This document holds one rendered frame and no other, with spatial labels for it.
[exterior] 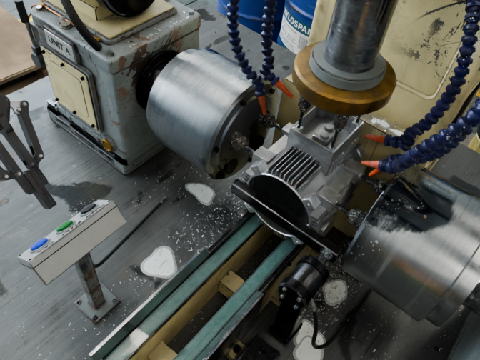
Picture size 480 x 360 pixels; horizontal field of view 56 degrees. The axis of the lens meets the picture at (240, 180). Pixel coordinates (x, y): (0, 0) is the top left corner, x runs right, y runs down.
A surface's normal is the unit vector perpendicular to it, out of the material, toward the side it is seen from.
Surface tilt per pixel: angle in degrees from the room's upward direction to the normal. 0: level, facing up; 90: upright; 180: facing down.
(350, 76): 0
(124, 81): 90
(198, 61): 6
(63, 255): 50
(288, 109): 90
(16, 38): 0
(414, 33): 90
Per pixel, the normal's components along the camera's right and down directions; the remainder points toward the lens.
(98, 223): 0.65, -0.02
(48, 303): 0.08, -0.65
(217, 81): -0.07, -0.51
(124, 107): 0.77, 0.52
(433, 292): -0.56, 0.29
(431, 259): -0.40, -0.04
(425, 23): -0.63, 0.55
